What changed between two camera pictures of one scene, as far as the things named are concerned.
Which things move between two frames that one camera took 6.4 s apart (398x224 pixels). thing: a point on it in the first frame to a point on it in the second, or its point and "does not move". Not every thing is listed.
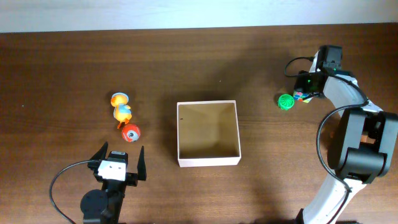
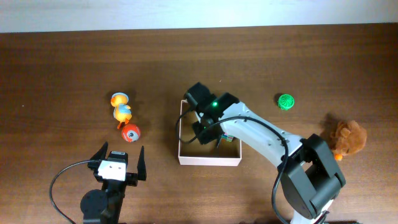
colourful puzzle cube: x=300 y=96 to x=226 y=137
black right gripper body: x=303 y=83 to x=205 y=134
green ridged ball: x=285 y=101 does not move
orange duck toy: x=122 y=111 does not move
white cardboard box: x=208 y=134 does not move
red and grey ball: x=131 y=132 does not move
